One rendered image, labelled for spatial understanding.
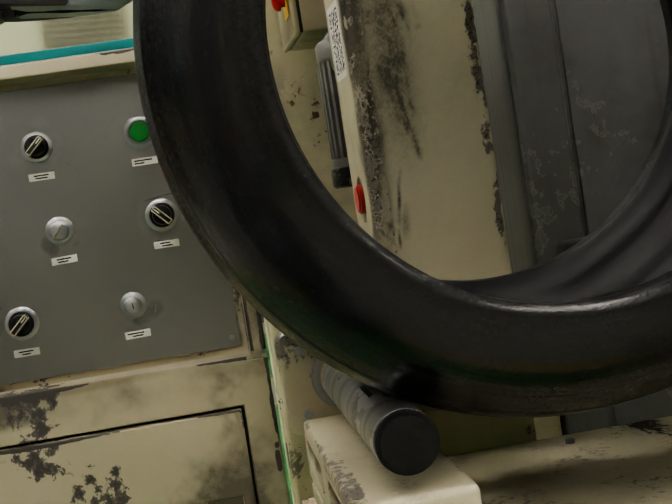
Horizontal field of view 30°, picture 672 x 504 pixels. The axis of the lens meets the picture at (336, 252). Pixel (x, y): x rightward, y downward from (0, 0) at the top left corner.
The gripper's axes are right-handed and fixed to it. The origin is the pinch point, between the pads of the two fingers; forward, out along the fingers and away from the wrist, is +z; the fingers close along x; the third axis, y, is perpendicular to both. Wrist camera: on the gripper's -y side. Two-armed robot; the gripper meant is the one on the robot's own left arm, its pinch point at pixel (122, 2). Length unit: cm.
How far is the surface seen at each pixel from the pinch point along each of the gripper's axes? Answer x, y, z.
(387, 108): 26.6, -6.8, 23.5
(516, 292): 14.6, -24.1, 32.2
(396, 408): -9.3, -29.3, 17.1
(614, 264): 14.4, -22.1, 41.1
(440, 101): 26.6, -6.3, 28.7
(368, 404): -3.4, -29.9, 16.1
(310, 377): 23.9, -31.8, 14.5
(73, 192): 57, -13, -9
